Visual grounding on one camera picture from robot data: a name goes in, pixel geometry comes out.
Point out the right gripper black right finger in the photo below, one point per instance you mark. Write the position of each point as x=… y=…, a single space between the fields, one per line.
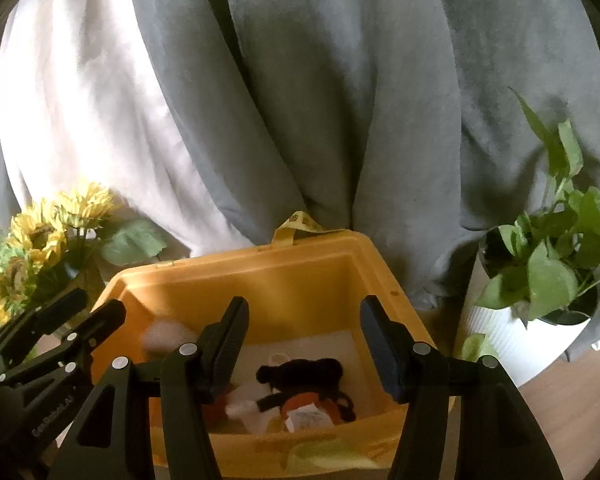
x=499 y=436

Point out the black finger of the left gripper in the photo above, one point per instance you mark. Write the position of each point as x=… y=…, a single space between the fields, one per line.
x=78 y=344
x=20 y=335

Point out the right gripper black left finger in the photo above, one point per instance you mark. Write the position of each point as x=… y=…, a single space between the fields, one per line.
x=110 y=437

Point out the black penguin plush toy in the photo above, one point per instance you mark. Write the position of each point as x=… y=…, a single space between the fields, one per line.
x=285 y=395

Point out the white cloth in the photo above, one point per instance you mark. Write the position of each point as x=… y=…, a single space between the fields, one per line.
x=310 y=359

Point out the yellow sunflower bouquet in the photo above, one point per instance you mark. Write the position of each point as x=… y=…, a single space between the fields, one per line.
x=53 y=243

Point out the white plant pot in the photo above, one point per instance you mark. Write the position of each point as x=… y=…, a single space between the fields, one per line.
x=524 y=309

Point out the orange plastic storage box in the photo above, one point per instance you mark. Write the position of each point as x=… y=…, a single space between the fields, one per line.
x=304 y=302

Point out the green leafy houseplant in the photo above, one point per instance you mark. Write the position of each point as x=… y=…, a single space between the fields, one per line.
x=568 y=218

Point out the grey curtain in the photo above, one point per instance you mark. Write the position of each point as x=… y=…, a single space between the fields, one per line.
x=395 y=118

